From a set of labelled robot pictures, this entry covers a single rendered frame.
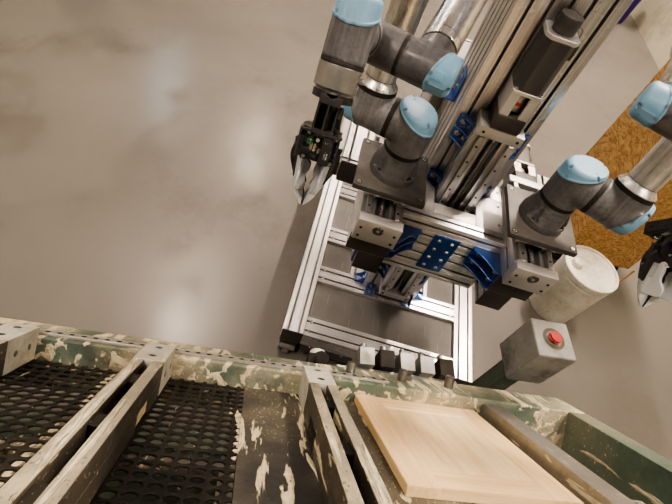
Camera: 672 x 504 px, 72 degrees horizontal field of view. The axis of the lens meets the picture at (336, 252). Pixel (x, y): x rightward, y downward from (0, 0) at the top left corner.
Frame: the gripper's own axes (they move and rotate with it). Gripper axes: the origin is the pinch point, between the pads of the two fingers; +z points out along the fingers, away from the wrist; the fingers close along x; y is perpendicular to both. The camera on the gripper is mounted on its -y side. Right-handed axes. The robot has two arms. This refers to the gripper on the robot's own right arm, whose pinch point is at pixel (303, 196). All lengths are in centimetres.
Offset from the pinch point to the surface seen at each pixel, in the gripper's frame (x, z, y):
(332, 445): 15.4, 24.5, 33.5
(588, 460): 84, 42, 0
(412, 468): 31, 31, 27
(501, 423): 59, 39, 0
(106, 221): -93, 84, -124
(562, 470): 61, 30, 20
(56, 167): -131, 73, -145
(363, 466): 19.4, 22.0, 38.0
